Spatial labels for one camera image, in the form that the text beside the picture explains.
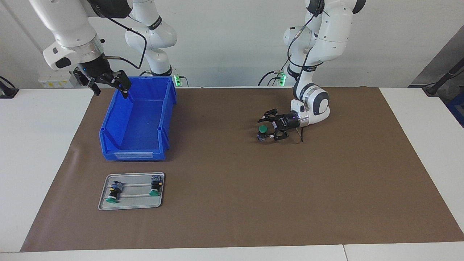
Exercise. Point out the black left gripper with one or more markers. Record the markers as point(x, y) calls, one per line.
point(289, 120)

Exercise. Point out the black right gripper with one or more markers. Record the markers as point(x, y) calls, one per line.
point(97, 69)

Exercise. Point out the green push button switch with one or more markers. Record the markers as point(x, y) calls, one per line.
point(262, 129)

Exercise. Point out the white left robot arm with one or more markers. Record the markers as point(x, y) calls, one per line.
point(330, 32)

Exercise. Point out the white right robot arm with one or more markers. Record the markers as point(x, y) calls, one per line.
point(69, 25)

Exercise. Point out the green button with yellow-blue block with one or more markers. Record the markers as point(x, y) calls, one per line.
point(114, 192)

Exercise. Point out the green button with white block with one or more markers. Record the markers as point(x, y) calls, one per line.
point(155, 186)

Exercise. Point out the white power strip box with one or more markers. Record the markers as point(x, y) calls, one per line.
point(50, 82)

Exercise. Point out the blue plastic storage bin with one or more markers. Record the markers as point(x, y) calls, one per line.
point(137, 123)

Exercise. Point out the brown table mat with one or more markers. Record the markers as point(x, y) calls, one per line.
point(272, 188)

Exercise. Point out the grey metal tray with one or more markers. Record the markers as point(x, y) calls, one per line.
point(137, 203)

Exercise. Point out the black stand pole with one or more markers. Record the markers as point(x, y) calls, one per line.
point(440, 81)

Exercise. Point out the blue crate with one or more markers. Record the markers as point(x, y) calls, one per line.
point(457, 108)

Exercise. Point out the black clamp mount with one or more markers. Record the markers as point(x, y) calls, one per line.
point(9, 92)

